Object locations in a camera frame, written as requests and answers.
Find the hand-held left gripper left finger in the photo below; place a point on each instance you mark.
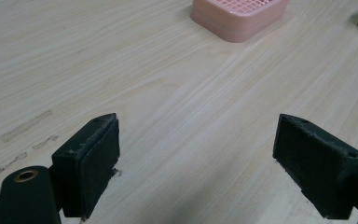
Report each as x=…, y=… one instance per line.
x=87, y=168

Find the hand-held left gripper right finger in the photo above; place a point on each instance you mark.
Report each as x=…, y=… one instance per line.
x=317, y=168

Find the pink plastic basket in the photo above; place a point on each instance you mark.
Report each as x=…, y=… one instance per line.
x=239, y=18

